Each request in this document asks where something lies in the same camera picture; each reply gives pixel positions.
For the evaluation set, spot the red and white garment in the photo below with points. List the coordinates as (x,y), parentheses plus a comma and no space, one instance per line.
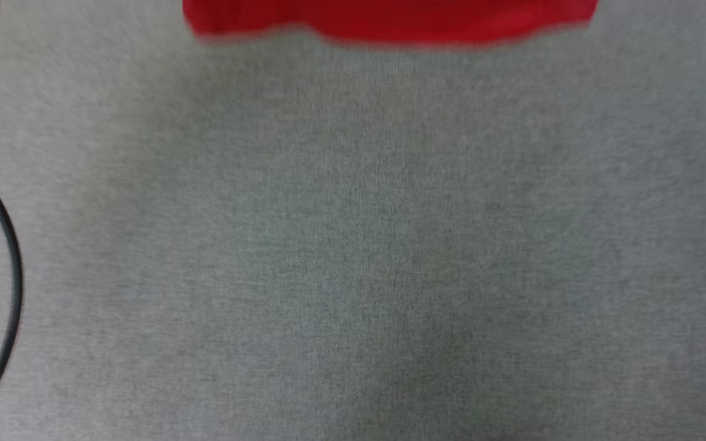
(390,18)

